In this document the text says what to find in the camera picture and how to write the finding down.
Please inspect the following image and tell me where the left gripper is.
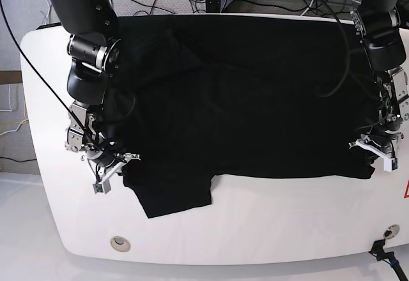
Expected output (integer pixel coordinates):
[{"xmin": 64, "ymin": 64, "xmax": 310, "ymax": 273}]
[{"xmin": 348, "ymin": 127, "xmax": 403, "ymax": 167}]

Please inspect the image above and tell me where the right table grommet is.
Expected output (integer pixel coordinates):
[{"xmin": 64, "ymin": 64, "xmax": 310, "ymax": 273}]
[{"xmin": 383, "ymin": 224, "xmax": 400, "ymax": 239}]

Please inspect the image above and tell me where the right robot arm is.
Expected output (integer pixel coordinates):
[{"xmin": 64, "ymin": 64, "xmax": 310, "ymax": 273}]
[{"xmin": 50, "ymin": 0, "xmax": 138, "ymax": 192}]

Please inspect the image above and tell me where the table grommet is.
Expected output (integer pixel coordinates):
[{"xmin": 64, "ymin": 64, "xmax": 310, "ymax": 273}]
[
  {"xmin": 383, "ymin": 224, "xmax": 400, "ymax": 239},
  {"xmin": 110, "ymin": 236, "xmax": 131, "ymax": 252}
]

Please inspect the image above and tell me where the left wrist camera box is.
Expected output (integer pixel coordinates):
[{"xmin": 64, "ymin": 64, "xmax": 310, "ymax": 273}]
[{"xmin": 383, "ymin": 158, "xmax": 399, "ymax": 172}]

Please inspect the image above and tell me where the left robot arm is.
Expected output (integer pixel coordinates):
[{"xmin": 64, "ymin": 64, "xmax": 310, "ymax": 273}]
[{"xmin": 351, "ymin": 0, "xmax": 408, "ymax": 172}]

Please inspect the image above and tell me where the left table grommet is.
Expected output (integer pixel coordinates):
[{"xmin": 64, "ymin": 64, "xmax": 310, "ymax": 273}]
[{"xmin": 110, "ymin": 236, "xmax": 131, "ymax": 252}]

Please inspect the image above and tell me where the white floor cable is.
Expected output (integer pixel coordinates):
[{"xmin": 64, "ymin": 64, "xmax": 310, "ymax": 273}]
[{"xmin": 0, "ymin": 84, "xmax": 29, "ymax": 135}]

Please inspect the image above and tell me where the black clamp with cable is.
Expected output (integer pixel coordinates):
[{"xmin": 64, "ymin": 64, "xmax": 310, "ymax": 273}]
[{"xmin": 369, "ymin": 239, "xmax": 408, "ymax": 281}]

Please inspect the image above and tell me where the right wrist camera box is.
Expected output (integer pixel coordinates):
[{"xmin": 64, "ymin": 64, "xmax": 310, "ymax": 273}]
[{"xmin": 93, "ymin": 180, "xmax": 111, "ymax": 194}]

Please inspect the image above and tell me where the black T-shirt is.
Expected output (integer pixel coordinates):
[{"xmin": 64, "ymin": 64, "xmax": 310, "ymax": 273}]
[{"xmin": 104, "ymin": 15, "xmax": 378, "ymax": 218}]

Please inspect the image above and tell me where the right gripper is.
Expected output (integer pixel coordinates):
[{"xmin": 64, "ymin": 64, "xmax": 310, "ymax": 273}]
[{"xmin": 81, "ymin": 149, "xmax": 141, "ymax": 184}]

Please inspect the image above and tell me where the red warning sticker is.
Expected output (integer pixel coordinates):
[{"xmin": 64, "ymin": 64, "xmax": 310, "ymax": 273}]
[{"xmin": 404, "ymin": 181, "xmax": 409, "ymax": 199}]

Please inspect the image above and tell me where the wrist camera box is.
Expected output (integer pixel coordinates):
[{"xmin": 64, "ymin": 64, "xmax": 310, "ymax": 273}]
[
  {"xmin": 383, "ymin": 158, "xmax": 399, "ymax": 172},
  {"xmin": 93, "ymin": 180, "xmax": 111, "ymax": 194}
]

